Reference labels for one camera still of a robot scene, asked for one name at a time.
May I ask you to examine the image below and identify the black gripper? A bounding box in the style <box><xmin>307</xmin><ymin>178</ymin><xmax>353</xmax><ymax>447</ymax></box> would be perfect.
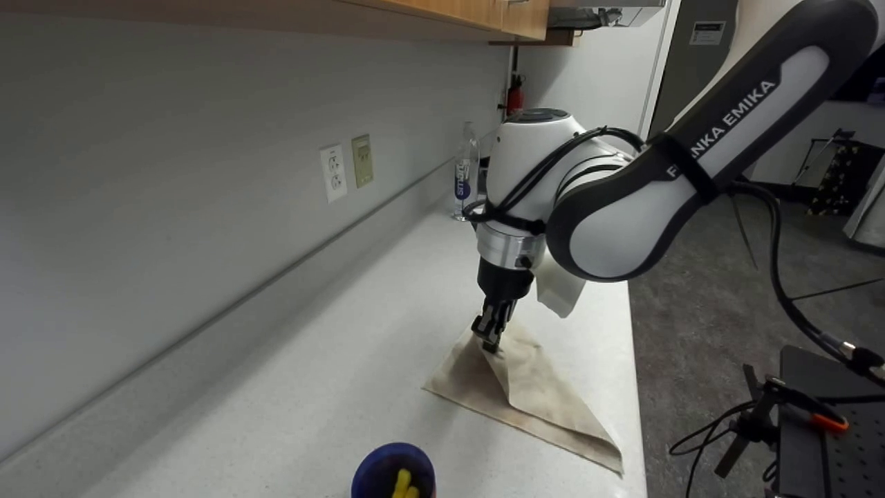
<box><xmin>469</xmin><ymin>261</ymin><xmax>533</xmax><ymax>351</ymax></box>

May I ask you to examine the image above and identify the white stained towel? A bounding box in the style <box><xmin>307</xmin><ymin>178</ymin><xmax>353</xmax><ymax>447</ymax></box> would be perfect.
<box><xmin>425</xmin><ymin>321</ymin><xmax>625</xmax><ymax>477</ymax></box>

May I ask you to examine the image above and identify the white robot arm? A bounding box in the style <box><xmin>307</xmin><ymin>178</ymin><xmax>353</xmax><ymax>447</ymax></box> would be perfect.
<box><xmin>464</xmin><ymin>0</ymin><xmax>881</xmax><ymax>348</ymax></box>

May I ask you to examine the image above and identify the clear plastic water bottle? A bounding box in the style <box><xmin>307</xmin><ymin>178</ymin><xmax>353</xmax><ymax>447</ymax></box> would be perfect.
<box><xmin>450</xmin><ymin>123</ymin><xmax>479</xmax><ymax>212</ymax></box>

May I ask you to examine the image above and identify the red black clamp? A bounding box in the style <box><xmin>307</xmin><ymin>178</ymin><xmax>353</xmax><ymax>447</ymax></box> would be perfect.
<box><xmin>715</xmin><ymin>365</ymin><xmax>852</xmax><ymax>480</ymax></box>

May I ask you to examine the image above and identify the white wall outlet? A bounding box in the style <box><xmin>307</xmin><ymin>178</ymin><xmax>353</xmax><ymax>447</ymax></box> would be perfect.
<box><xmin>321</xmin><ymin>144</ymin><xmax>349</xmax><ymax>202</ymax></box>

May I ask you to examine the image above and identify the wooden wall cabinet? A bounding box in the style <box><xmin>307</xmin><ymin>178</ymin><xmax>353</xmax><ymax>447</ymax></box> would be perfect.
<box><xmin>0</xmin><ymin>0</ymin><xmax>551</xmax><ymax>41</ymax></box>

